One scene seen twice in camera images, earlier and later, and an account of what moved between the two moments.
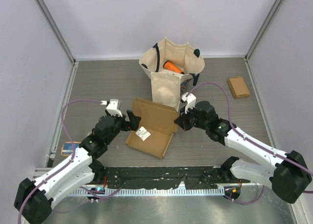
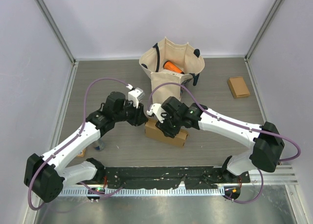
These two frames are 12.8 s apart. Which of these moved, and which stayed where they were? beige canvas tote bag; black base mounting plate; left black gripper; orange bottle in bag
Moved: left black gripper
Stayed: orange bottle in bag; beige canvas tote bag; black base mounting plate
